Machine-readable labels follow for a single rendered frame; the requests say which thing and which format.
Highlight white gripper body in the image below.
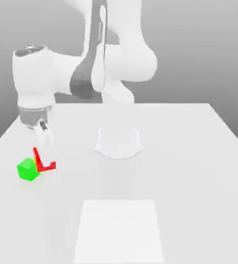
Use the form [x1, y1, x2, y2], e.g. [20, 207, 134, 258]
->
[35, 128, 56, 166]

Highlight small red cube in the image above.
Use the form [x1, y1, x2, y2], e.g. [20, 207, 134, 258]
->
[33, 146, 57, 173]

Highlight small green cube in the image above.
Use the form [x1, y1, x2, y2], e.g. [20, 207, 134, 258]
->
[17, 157, 41, 183]

